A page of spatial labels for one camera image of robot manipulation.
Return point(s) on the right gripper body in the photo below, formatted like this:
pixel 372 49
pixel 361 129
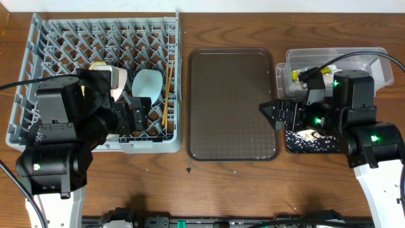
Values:
pixel 314 116

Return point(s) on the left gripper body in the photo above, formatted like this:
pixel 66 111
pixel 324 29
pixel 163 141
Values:
pixel 125 117

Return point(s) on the light blue bowl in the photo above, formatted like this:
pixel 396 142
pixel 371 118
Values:
pixel 148 84

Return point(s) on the white bowl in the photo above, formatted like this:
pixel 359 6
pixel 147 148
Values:
pixel 121 78

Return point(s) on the white napkin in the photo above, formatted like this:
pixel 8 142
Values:
pixel 311 72

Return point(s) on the green orange snack wrapper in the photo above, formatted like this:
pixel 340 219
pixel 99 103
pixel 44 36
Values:
pixel 297 74

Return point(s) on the yellow plate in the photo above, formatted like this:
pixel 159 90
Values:
pixel 97 63

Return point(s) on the white cup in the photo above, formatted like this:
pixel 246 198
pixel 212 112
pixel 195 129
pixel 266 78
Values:
pixel 113 137

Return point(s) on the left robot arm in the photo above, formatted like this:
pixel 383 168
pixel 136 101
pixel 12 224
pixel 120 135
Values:
pixel 77 114

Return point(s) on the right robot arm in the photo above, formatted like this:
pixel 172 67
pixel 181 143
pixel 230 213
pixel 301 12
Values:
pixel 374 150

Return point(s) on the black waste tray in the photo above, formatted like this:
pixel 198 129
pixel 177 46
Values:
pixel 310 129

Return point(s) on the pile of rice waste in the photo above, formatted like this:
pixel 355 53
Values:
pixel 309 141

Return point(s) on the grey dishwasher rack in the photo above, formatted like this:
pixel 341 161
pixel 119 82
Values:
pixel 59 47

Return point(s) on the clear plastic bin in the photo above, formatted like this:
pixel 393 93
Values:
pixel 378 67

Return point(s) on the dark brown serving tray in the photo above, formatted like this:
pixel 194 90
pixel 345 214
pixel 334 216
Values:
pixel 225 89

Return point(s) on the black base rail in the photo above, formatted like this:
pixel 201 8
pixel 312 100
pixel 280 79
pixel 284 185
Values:
pixel 125 217

